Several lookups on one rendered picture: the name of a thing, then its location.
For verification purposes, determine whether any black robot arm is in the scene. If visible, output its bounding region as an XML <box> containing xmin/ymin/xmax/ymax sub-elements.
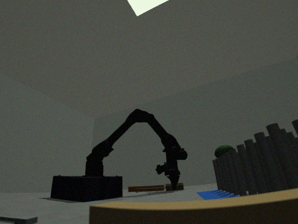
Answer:
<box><xmin>82</xmin><ymin>109</ymin><xmax>188</xmax><ymax>177</ymax></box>

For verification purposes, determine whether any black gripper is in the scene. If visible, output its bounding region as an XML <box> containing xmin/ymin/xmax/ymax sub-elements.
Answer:
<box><xmin>164</xmin><ymin>159</ymin><xmax>180</xmax><ymax>190</ymax></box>

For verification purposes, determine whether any orange-brown flat bar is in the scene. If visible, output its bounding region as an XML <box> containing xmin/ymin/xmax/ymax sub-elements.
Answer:
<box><xmin>128</xmin><ymin>185</ymin><xmax>164</xmax><ymax>192</ymax></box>

